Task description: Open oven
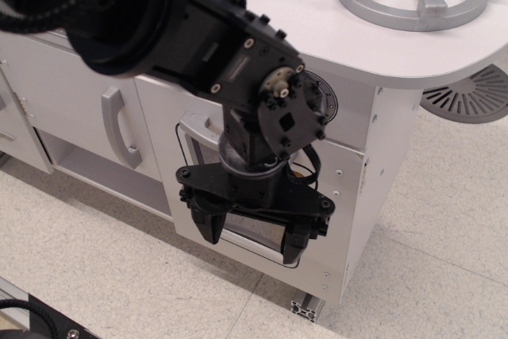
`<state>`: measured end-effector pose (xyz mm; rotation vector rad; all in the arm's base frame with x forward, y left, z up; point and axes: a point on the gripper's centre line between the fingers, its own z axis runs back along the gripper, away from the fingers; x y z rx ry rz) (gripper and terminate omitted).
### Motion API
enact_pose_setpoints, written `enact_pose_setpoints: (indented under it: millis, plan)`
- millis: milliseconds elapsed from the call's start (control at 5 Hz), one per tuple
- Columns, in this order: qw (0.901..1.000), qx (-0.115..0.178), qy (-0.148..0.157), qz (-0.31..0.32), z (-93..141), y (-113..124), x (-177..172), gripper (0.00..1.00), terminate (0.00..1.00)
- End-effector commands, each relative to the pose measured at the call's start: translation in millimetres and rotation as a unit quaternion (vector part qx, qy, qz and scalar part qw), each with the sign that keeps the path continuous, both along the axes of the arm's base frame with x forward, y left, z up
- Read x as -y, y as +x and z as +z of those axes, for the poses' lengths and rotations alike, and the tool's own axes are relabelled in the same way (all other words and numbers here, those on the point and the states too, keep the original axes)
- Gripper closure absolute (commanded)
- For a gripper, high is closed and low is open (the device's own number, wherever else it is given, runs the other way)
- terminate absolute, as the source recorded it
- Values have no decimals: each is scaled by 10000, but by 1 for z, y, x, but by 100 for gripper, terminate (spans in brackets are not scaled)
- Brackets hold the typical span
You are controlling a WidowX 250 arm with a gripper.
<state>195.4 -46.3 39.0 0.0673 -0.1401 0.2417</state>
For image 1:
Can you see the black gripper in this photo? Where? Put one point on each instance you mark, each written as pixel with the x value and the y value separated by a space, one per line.
pixel 211 192

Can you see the grey oven door handle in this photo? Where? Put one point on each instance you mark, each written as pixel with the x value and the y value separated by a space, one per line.
pixel 197 126

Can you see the white oven door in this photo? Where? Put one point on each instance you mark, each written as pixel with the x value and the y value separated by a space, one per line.
pixel 323 268

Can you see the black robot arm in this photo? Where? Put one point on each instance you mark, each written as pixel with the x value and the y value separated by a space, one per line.
pixel 220 51

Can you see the grey right oven knob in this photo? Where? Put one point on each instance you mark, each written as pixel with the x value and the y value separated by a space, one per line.
pixel 327 97

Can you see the aluminium extrusion foot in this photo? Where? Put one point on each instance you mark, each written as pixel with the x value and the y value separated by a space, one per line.
pixel 307 306

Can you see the white cupboard door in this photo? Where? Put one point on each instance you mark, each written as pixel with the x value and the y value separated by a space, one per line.
pixel 62 97

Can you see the white toy kitchen cabinet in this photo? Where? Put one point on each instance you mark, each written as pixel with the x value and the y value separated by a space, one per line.
pixel 378 75

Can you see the grey floor drain grate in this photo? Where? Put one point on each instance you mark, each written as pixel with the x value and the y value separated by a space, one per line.
pixel 476 99

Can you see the grey cupboard door handle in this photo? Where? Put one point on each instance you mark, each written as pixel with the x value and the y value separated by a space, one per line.
pixel 112 104

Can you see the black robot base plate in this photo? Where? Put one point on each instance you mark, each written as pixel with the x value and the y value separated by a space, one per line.
pixel 66 327

